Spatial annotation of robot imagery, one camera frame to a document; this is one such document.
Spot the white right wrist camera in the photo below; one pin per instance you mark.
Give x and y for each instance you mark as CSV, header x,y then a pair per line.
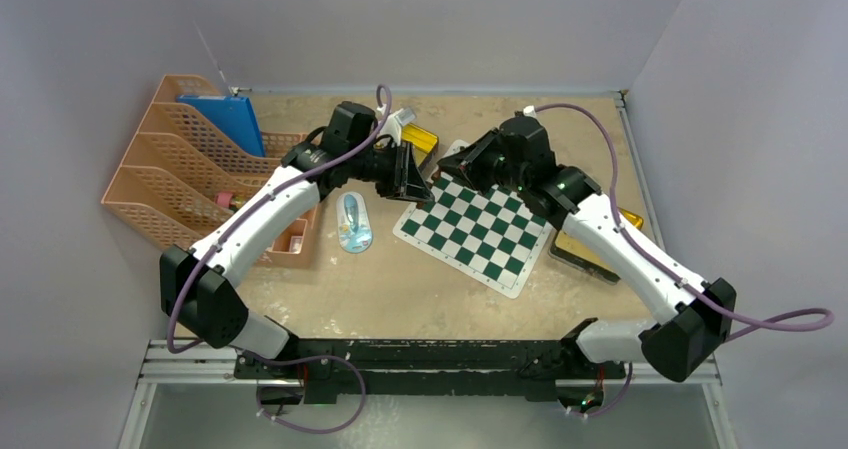
x,y
530,111

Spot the gold tin with light pieces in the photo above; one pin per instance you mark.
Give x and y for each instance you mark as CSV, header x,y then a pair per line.
x,y
425,143

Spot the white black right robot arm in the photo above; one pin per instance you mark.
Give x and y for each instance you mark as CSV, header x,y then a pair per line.
x,y
686,324

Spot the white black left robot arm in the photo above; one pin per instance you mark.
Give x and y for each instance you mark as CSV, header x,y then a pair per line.
x,y
198,285

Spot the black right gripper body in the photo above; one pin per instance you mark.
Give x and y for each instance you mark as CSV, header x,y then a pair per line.
x,y
488,168

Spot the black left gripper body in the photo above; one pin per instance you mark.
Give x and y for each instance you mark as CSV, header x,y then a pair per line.
x,y
379,166

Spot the small orange plastic box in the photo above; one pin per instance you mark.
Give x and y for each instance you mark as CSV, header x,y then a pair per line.
x,y
295,246

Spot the green white chess board mat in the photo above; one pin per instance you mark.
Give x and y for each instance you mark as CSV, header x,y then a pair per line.
x,y
492,238

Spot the pink bottle in rack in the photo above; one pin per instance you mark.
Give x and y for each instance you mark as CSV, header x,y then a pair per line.
x,y
230,201

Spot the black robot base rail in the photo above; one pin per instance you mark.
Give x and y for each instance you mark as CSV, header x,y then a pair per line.
x,y
536,370

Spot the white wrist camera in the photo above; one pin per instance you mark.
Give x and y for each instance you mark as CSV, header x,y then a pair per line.
x,y
395,122
530,111

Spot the blue folder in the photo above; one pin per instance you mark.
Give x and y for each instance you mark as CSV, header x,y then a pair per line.
x,y
233,115

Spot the light blue round item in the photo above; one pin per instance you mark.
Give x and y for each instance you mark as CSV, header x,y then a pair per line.
x,y
353,226

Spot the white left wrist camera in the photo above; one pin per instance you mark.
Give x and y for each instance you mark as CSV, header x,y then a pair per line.
x,y
395,122

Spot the gold tin with dark pieces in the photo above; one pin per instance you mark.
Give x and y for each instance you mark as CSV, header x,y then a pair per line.
x,y
574,253

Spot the orange plastic file rack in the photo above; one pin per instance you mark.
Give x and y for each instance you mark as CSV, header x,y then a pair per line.
x,y
176,163

